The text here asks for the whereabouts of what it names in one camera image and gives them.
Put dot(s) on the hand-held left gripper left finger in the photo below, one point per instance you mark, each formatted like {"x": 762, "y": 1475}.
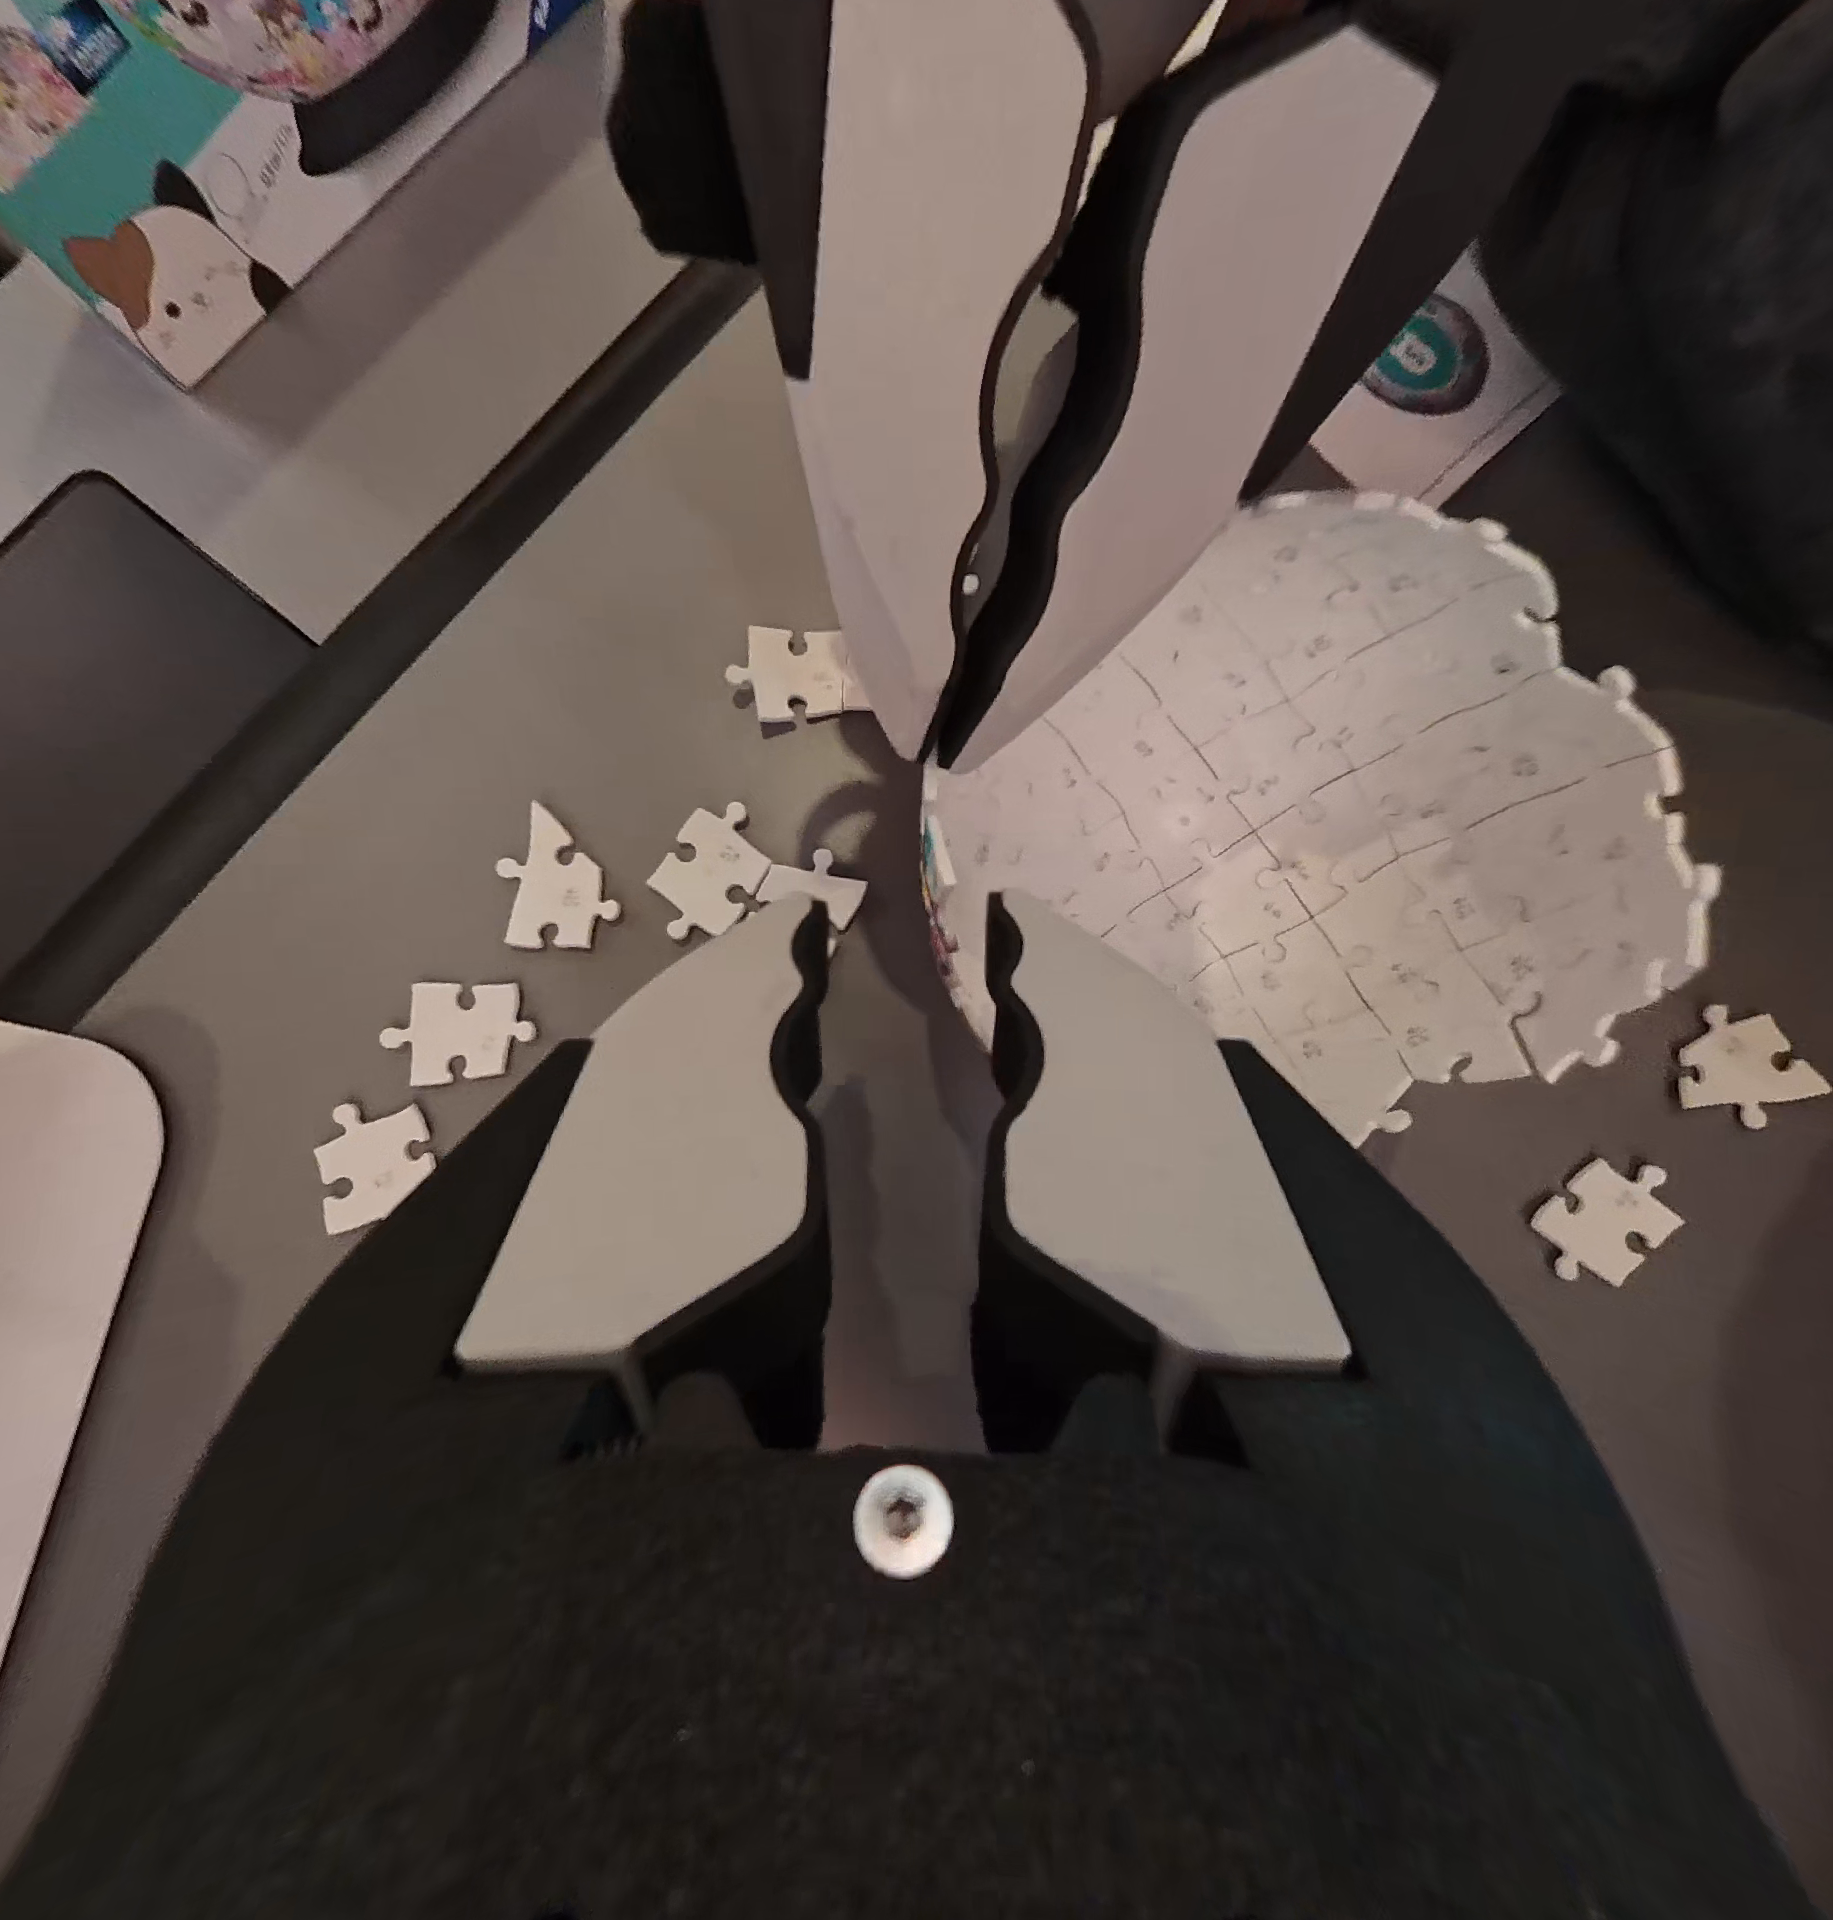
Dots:
{"x": 634, "y": 1200}

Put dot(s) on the partly built white puzzle ball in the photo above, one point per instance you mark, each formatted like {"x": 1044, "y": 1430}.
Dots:
{"x": 1366, "y": 810}

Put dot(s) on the puzzle pieces group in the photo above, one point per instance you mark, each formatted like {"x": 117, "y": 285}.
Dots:
{"x": 558, "y": 887}

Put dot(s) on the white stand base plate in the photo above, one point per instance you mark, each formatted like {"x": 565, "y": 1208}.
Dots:
{"x": 33, "y": 1320}

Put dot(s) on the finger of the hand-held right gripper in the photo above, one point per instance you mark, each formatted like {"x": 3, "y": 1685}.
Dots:
{"x": 1246, "y": 302}
{"x": 917, "y": 302}

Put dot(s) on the printed instruction leaflet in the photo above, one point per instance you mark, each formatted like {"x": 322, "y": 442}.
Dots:
{"x": 1442, "y": 377}

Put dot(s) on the colourful puzzle ball box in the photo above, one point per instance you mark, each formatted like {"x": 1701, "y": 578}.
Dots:
{"x": 167, "y": 150}

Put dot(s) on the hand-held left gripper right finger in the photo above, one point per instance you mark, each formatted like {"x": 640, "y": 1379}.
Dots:
{"x": 1172, "y": 1200}

